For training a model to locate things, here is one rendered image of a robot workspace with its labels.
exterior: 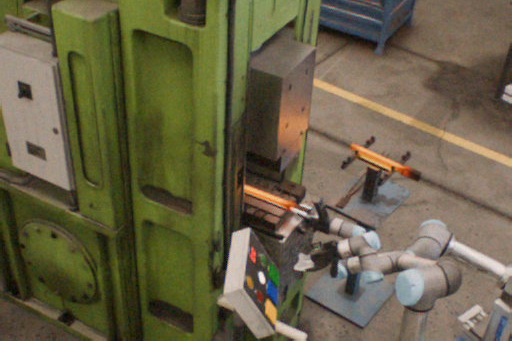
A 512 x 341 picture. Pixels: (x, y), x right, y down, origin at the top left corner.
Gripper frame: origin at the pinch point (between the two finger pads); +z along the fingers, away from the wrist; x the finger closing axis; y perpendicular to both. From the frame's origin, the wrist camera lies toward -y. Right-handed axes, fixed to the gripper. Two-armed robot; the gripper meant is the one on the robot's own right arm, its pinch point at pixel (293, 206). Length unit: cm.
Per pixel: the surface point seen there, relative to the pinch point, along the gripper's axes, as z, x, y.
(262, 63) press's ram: 13, -12, -76
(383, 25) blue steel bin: 82, 347, 72
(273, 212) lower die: 6.7, -7.1, 1.4
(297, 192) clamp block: 4.4, 13.1, 2.5
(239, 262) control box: -6, -61, -18
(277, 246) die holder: -0.8, -16.0, 12.1
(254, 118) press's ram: 13, -17, -53
